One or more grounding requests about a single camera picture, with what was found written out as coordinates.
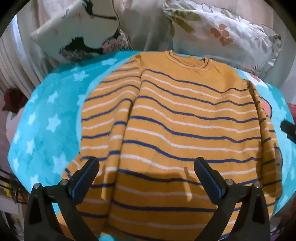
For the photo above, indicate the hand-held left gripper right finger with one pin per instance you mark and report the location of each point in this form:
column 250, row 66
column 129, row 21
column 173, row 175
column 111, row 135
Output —
column 211, row 183

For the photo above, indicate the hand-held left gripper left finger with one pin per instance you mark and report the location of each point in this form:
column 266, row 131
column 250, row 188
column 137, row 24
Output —
column 81, row 183

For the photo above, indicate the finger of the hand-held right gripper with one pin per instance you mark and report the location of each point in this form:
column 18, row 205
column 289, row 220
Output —
column 289, row 131

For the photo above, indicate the yellow striped sweater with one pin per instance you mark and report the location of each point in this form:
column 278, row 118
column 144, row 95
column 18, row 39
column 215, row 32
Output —
column 180, row 115

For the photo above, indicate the turquoise star printed blanket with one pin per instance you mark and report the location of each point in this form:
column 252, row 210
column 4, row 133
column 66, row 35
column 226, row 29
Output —
column 50, row 111

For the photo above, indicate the dark red cloth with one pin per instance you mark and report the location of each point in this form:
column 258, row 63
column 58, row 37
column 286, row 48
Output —
column 13, row 99

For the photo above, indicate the white floral pillow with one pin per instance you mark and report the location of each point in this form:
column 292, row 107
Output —
column 219, row 39

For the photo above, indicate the white pleated curtain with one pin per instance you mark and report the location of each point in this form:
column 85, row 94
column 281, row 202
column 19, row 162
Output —
column 11, row 64

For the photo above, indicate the white crane print pillow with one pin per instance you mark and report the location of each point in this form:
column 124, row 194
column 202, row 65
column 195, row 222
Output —
column 76, row 34

